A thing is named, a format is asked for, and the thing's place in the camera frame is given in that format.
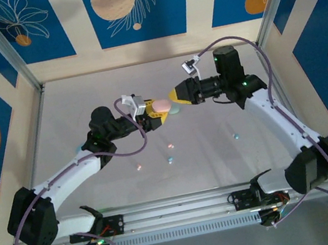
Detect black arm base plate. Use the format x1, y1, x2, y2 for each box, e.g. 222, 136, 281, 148
66, 214, 127, 245
227, 181, 290, 214

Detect pink earbud charging case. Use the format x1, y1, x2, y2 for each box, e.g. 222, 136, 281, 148
151, 97, 173, 115

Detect aluminium table side rail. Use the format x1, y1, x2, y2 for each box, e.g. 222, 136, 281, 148
8, 84, 68, 217
252, 36, 314, 149

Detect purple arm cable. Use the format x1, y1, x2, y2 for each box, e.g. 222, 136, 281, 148
196, 20, 328, 235
0, 94, 167, 245

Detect grey slotted cable duct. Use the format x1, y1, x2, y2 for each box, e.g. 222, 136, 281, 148
58, 209, 264, 245

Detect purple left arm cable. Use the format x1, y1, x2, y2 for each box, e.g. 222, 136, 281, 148
0, 94, 167, 245

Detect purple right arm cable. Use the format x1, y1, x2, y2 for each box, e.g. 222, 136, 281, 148
196, 20, 328, 235

